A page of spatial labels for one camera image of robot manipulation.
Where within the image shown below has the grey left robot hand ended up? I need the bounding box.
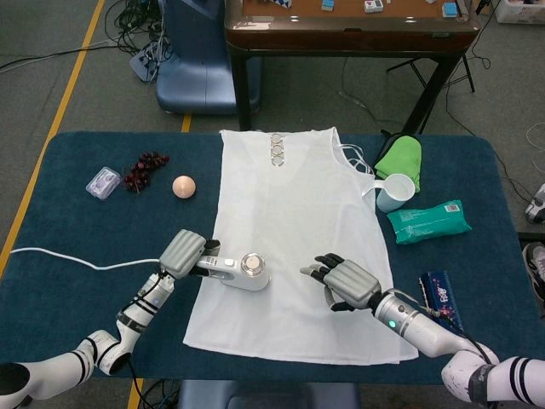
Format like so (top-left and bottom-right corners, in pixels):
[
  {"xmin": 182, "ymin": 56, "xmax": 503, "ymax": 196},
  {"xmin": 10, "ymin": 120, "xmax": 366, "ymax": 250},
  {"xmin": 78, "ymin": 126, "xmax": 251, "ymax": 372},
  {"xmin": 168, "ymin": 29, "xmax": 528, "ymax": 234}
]
[{"xmin": 159, "ymin": 228, "xmax": 221, "ymax": 280}]

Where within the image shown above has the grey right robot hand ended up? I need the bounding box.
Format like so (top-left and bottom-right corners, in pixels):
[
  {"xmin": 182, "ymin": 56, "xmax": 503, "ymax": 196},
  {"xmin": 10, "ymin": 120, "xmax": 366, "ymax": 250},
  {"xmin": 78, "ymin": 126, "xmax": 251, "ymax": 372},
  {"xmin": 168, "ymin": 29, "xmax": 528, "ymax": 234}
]
[{"xmin": 300, "ymin": 252, "xmax": 382, "ymax": 314}]

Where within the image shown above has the white handheld garment steamer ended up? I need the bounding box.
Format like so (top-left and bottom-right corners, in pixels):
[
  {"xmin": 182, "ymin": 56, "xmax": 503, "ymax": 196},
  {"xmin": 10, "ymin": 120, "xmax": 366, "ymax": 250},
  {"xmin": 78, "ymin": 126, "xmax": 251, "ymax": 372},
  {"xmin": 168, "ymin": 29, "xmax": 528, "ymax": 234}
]
[{"xmin": 199, "ymin": 251, "xmax": 273, "ymax": 292}]

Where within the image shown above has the white sleeveless shirt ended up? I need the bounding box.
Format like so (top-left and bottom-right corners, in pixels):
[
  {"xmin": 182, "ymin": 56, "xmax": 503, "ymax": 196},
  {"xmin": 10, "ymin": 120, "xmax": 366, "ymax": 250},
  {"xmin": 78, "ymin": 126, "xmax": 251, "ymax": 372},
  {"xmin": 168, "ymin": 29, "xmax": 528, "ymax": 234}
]
[{"xmin": 182, "ymin": 125, "xmax": 421, "ymax": 366}]

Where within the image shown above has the pink ball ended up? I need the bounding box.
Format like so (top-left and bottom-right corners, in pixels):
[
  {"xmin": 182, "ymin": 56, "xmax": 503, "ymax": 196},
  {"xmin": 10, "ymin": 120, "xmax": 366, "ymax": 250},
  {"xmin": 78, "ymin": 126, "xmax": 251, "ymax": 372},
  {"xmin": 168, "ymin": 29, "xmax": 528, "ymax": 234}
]
[{"xmin": 172, "ymin": 174, "xmax": 197, "ymax": 199}]

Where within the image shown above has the dark red grape bunch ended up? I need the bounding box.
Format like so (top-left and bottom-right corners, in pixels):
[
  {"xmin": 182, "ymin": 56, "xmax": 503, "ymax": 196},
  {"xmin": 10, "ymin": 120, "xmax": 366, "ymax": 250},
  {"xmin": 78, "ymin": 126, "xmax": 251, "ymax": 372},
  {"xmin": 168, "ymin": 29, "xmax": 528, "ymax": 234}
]
[{"xmin": 122, "ymin": 151, "xmax": 170, "ymax": 195}]

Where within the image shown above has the dark blue patterned box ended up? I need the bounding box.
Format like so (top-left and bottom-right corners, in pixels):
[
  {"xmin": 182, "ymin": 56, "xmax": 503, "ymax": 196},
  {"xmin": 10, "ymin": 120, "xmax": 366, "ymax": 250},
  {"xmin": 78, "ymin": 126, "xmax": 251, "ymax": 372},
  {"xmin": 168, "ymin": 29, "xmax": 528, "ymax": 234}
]
[{"xmin": 419, "ymin": 270, "xmax": 466, "ymax": 333}]

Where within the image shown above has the white plastic mug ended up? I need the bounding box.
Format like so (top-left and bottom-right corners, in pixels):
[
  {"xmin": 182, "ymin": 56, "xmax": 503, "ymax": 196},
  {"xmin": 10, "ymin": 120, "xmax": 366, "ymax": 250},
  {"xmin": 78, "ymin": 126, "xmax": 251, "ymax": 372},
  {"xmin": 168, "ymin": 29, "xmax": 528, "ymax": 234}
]
[{"xmin": 360, "ymin": 173, "xmax": 416, "ymax": 214}]

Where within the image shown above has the teal wet wipes pack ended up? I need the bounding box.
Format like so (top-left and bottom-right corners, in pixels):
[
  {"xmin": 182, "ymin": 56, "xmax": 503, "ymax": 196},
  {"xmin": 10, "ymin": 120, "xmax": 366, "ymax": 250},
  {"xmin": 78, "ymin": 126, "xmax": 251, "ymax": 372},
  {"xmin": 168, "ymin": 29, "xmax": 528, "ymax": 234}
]
[{"xmin": 386, "ymin": 199, "xmax": 473, "ymax": 246}]

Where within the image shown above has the clear plastic packet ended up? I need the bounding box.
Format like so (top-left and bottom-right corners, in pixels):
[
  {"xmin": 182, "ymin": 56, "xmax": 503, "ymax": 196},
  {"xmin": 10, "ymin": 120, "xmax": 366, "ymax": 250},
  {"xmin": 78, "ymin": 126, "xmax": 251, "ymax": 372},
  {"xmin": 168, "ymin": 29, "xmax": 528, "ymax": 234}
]
[{"xmin": 85, "ymin": 166, "xmax": 121, "ymax": 200}]

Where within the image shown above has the dark teal table cover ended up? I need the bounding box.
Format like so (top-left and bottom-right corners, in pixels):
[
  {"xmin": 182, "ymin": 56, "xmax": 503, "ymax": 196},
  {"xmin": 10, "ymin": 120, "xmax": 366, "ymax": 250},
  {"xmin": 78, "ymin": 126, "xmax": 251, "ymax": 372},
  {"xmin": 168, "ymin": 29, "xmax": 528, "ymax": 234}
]
[{"xmin": 0, "ymin": 130, "xmax": 538, "ymax": 380}]

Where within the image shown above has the green cloth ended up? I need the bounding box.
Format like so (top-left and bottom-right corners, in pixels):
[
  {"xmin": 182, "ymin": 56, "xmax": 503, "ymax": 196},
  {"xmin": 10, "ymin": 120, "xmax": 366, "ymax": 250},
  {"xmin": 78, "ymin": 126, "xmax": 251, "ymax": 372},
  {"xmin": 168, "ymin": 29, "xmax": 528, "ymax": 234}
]
[{"xmin": 373, "ymin": 135, "xmax": 423, "ymax": 193}]

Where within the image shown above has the blue robot chassis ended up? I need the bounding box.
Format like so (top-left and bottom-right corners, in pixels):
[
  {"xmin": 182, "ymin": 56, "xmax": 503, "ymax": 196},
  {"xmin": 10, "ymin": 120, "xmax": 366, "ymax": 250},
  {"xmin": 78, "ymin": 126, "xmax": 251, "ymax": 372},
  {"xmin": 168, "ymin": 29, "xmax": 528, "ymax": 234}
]
[{"xmin": 176, "ymin": 378, "xmax": 363, "ymax": 409}]

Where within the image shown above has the blue chair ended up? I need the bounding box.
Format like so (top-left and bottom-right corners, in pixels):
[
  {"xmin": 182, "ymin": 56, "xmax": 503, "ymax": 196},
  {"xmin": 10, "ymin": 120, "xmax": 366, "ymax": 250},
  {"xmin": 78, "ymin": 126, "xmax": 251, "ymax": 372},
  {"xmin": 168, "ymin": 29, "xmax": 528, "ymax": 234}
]
[{"xmin": 155, "ymin": 0, "xmax": 263, "ymax": 116}]

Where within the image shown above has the black white sneaker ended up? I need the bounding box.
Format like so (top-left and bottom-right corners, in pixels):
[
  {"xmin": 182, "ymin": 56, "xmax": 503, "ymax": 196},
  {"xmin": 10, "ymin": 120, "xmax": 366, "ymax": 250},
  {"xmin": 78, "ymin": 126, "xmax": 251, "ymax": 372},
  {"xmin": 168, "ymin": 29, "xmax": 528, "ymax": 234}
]
[{"xmin": 521, "ymin": 241, "xmax": 545, "ymax": 319}]

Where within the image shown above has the blue power strip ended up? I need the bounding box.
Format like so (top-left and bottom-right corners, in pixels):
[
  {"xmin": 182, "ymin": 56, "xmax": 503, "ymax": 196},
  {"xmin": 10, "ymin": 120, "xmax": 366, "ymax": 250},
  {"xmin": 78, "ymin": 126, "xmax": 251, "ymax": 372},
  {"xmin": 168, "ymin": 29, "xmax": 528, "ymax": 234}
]
[{"xmin": 129, "ymin": 42, "xmax": 165, "ymax": 82}]

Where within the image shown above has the grey shoe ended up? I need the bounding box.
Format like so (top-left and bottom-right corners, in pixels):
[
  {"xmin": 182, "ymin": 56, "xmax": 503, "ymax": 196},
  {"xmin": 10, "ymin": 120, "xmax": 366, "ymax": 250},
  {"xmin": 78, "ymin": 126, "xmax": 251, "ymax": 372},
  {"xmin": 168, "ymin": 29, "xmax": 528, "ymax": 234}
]
[{"xmin": 524, "ymin": 183, "xmax": 545, "ymax": 225}]

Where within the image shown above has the brown mahjong table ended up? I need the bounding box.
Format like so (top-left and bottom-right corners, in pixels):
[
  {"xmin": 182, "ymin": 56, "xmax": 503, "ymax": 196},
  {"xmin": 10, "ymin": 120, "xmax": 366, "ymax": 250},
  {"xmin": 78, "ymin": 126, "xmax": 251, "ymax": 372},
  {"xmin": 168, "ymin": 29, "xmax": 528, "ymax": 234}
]
[{"xmin": 224, "ymin": 0, "xmax": 482, "ymax": 133}]

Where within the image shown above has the white storage crate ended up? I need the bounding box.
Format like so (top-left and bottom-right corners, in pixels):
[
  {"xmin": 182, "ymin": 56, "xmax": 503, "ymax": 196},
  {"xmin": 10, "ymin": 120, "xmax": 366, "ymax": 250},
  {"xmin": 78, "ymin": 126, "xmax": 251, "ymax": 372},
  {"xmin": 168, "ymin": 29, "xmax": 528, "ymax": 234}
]
[{"xmin": 493, "ymin": 0, "xmax": 545, "ymax": 25}]

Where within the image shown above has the white power cable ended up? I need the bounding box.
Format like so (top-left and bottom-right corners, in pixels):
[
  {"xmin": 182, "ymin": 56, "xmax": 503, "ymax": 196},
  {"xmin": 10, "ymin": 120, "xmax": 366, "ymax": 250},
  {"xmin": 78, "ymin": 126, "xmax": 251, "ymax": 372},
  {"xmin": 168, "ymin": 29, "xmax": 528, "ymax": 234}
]
[{"xmin": 9, "ymin": 247, "xmax": 165, "ymax": 272}]

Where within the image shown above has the black floor cable bundle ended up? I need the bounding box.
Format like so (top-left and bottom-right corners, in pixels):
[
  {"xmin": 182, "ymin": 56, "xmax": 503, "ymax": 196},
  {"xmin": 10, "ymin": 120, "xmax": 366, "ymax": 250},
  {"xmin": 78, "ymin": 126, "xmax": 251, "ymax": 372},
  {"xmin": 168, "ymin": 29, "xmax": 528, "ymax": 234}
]
[{"xmin": 110, "ymin": 0, "xmax": 171, "ymax": 56}]

